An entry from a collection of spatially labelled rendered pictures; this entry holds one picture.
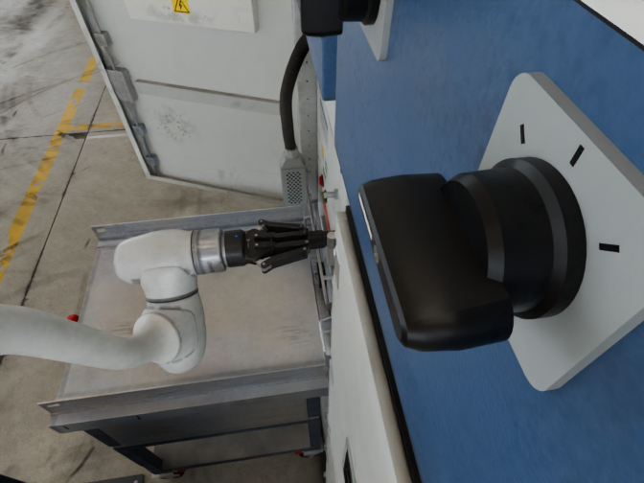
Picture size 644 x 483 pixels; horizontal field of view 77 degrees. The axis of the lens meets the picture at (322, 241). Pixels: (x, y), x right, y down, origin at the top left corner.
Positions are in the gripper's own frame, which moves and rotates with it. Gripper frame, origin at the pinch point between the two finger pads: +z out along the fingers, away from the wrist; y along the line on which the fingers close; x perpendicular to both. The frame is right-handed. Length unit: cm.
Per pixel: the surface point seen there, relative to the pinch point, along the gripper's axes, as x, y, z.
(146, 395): -35, 14, -46
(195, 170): -32, -66, -38
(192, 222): -34, -42, -38
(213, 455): -106, 12, -44
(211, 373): -38, 9, -31
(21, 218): -122, -146, -171
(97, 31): 15, -71, -53
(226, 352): -38.3, 3.7, -27.1
